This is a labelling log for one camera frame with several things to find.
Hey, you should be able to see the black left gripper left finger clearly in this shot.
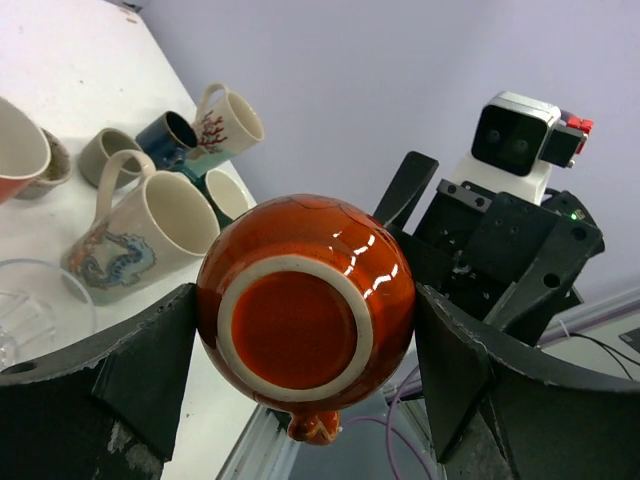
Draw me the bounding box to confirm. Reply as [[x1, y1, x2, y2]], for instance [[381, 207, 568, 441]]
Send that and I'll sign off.
[[1, 284, 196, 479]]

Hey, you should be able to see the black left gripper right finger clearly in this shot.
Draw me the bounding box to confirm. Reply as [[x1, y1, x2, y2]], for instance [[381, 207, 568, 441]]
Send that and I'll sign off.
[[415, 285, 639, 479]]

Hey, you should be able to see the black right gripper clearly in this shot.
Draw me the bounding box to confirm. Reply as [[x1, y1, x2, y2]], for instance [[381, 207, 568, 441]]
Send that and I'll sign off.
[[373, 151, 605, 346]]

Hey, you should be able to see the clear faceted glass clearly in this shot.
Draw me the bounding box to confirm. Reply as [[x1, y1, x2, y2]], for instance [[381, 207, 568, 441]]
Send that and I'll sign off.
[[1, 258, 97, 370]]

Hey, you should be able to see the small orange red mug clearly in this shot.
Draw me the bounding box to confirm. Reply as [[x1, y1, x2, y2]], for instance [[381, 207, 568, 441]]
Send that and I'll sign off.
[[196, 194, 416, 445]]

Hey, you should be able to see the tall cream green mug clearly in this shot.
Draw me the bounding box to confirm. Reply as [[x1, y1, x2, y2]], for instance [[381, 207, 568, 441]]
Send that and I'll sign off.
[[61, 149, 221, 305]]

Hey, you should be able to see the dark teal mug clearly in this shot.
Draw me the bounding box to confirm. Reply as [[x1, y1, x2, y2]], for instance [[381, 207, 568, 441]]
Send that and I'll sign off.
[[172, 165, 251, 230]]

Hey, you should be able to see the tall cream teal coral mug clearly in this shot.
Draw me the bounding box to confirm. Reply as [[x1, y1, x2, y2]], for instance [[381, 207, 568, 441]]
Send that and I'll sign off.
[[185, 83, 265, 176]]

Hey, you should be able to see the speckled beige small cup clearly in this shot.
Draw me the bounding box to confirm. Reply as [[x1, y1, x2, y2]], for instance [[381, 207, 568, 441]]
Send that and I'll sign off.
[[15, 128, 72, 200]]

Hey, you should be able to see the dark blue glazed mug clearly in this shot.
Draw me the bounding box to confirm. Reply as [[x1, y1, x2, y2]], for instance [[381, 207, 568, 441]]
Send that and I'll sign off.
[[135, 111, 198, 170]]

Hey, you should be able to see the olive brown small mug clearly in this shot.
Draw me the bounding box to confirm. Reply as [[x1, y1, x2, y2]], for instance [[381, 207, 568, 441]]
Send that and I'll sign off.
[[77, 128, 142, 189]]

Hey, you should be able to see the large orange mug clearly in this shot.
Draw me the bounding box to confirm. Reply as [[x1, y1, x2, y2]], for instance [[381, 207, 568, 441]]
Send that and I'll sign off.
[[1, 98, 51, 203]]

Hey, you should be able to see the aluminium mounting rail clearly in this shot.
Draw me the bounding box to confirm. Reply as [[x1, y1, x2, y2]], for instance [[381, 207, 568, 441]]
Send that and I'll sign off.
[[217, 405, 301, 480]]

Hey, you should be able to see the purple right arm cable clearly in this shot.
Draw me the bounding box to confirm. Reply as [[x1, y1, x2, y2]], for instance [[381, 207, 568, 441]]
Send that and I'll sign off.
[[342, 299, 640, 480]]

